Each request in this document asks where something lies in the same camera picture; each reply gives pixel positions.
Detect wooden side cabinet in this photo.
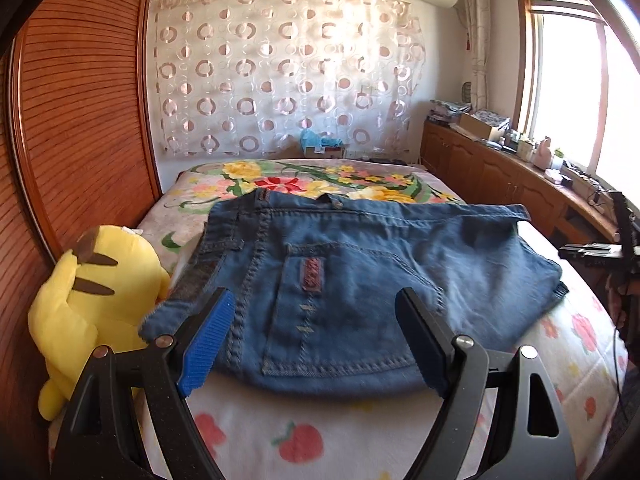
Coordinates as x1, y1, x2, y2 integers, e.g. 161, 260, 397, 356
420, 117, 621, 251

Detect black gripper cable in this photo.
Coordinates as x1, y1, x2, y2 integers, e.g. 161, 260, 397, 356
614, 327, 632, 423

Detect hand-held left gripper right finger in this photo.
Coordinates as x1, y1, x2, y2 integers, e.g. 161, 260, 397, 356
395, 287, 576, 480

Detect white fruit print bedsheet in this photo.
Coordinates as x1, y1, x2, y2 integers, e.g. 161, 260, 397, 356
47, 220, 631, 480

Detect blue denim pants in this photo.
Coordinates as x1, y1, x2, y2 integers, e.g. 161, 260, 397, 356
139, 189, 570, 401

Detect small cardboard box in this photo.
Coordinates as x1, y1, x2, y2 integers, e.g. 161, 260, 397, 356
305, 144, 347, 160

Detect wooden framed window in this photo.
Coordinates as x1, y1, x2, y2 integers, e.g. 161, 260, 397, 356
515, 0, 640, 196

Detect blue fluffy cloth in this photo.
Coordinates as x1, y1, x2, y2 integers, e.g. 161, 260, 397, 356
299, 129, 346, 153

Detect pink figurine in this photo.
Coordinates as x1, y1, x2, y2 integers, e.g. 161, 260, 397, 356
534, 136, 554, 168

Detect yellow plush toy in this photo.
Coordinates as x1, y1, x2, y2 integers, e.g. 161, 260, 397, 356
28, 225, 172, 421

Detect sheer curtain with circles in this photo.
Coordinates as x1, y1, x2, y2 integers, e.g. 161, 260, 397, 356
149, 0, 428, 157

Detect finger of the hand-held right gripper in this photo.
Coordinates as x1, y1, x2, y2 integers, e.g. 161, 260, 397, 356
559, 241, 622, 262

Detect floral blanket with yellow flowers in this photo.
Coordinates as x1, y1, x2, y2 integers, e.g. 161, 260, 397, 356
136, 159, 468, 281

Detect patterned window curtain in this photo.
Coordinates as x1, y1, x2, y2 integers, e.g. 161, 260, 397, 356
460, 0, 493, 111

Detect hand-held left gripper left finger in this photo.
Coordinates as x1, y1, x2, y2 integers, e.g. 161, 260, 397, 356
50, 287, 237, 480

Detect cardboard box with patterned cloth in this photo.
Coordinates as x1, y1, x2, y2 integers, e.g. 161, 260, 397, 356
457, 110, 511, 141

